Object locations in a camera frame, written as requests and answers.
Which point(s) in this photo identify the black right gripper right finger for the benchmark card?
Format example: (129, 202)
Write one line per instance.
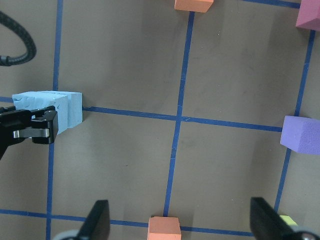
(265, 223)

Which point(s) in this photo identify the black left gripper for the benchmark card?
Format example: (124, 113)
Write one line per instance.
(41, 125)

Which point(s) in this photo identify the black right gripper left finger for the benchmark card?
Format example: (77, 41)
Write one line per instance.
(97, 223)

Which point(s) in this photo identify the light blue foam block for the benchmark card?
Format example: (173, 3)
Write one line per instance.
(67, 104)

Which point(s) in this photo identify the yellow foam block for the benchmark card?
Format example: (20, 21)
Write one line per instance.
(288, 220)

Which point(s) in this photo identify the orange foam block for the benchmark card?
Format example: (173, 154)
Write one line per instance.
(199, 6)
(164, 228)

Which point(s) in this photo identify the purple foam block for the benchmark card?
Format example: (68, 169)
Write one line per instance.
(301, 134)

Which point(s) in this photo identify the pink foam block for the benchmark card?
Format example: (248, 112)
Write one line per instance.
(309, 15)

